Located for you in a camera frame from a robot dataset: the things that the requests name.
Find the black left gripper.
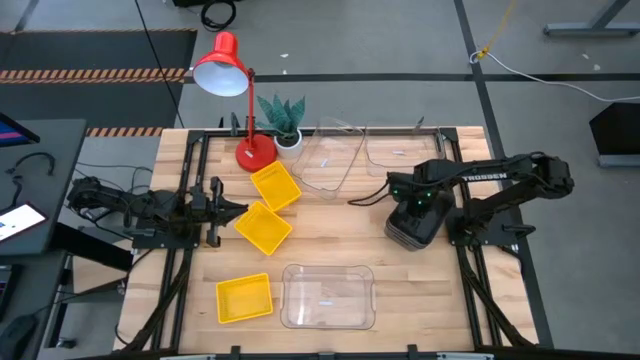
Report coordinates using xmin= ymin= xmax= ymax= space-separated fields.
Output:
xmin=188 ymin=175 xmax=250 ymax=249

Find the clear plastic bin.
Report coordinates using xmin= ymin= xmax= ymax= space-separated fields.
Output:
xmin=363 ymin=119 xmax=446 ymax=180
xmin=291 ymin=117 xmax=366 ymax=201
xmin=279 ymin=263 xmax=377 ymax=331

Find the yellow plastic basket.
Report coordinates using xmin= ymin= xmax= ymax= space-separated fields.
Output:
xmin=233 ymin=200 xmax=294 ymax=257
xmin=249 ymin=159 xmax=303 ymax=214
xmin=215 ymin=272 xmax=275 ymax=325

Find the green plant in white pot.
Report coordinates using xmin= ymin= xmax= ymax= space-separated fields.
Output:
xmin=255 ymin=93 xmax=307 ymax=161

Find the red desk lamp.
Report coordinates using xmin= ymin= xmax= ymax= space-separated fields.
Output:
xmin=192 ymin=30 xmax=279 ymax=174

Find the grey side desk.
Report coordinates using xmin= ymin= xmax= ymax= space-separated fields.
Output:
xmin=0 ymin=118 xmax=89 ymax=257

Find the black box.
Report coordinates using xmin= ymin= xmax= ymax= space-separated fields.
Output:
xmin=588 ymin=102 xmax=640 ymax=169

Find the smartphone with lit screen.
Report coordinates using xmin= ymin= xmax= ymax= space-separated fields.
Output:
xmin=0 ymin=202 xmax=49 ymax=243

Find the black hazard-striped floor mat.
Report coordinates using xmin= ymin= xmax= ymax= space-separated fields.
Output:
xmin=0 ymin=28 xmax=199 ymax=139

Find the monitor with blue screen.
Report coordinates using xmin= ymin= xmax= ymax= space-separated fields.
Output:
xmin=0 ymin=112 xmax=41 ymax=149

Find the grey metal desk foot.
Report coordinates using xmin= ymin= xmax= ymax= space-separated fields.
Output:
xmin=543 ymin=0 xmax=640 ymax=37

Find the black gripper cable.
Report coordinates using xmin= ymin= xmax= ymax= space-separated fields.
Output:
xmin=347 ymin=180 xmax=396 ymax=208

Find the black aluminium table frame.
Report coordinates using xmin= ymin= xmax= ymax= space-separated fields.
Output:
xmin=119 ymin=127 xmax=540 ymax=360

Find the white floor cable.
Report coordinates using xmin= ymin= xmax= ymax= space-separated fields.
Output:
xmin=468 ymin=49 xmax=640 ymax=104

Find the thin black cable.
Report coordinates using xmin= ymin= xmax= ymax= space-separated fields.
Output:
xmin=133 ymin=0 xmax=185 ymax=129

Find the yellow rope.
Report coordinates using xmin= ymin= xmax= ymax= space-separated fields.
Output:
xmin=474 ymin=0 xmax=518 ymax=61

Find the coiled black cable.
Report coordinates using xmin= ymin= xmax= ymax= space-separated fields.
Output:
xmin=199 ymin=0 xmax=239 ymax=33

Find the black cable on desk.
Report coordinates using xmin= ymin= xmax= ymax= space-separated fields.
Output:
xmin=4 ymin=151 xmax=56 ymax=177

